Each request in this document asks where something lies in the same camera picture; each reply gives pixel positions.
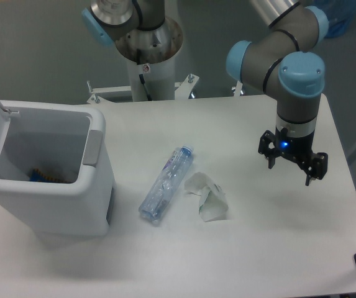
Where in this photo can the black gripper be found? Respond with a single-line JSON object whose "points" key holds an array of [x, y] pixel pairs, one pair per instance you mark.
{"points": [[294, 149]]}

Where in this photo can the white paper wrapper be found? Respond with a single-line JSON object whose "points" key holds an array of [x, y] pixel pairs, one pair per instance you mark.
{"points": [[212, 199]]}

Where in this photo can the clear plastic water bottle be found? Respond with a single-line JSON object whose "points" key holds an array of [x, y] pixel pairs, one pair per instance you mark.
{"points": [[166, 184]]}

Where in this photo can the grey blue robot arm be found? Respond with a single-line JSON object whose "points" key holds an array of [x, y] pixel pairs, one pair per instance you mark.
{"points": [[282, 66]]}

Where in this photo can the blue orange trash item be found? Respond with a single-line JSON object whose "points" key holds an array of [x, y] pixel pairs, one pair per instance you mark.
{"points": [[47, 177]]}

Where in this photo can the white open trash can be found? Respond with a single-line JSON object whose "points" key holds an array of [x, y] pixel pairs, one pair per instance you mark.
{"points": [[56, 138]]}

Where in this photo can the blue plastic bag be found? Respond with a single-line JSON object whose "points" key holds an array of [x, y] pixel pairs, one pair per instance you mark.
{"points": [[339, 13]]}

